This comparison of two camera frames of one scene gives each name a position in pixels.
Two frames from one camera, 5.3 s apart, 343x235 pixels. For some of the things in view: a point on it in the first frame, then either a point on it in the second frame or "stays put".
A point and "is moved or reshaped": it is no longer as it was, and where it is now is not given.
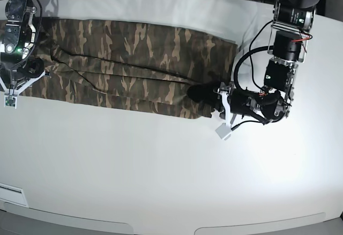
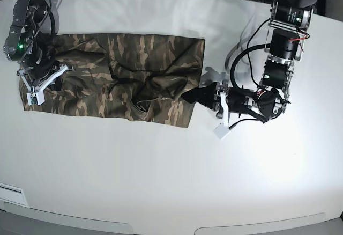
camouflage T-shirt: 134,66 is moved or reshaped
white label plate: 13,193 stays put
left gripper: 15,79 -> 36,78
